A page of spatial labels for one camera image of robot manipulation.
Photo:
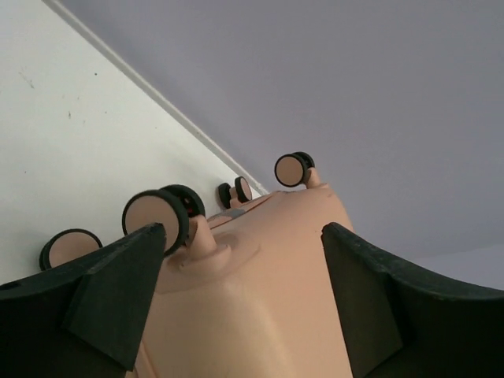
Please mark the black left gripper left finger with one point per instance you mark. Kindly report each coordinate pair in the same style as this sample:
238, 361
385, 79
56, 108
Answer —
84, 318

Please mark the pink hard-shell suitcase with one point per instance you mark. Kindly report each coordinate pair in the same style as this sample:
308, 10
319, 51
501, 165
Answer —
245, 292

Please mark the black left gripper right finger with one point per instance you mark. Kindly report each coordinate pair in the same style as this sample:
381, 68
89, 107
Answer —
401, 320

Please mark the aluminium table rail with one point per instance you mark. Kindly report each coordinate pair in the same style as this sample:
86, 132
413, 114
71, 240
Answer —
74, 22

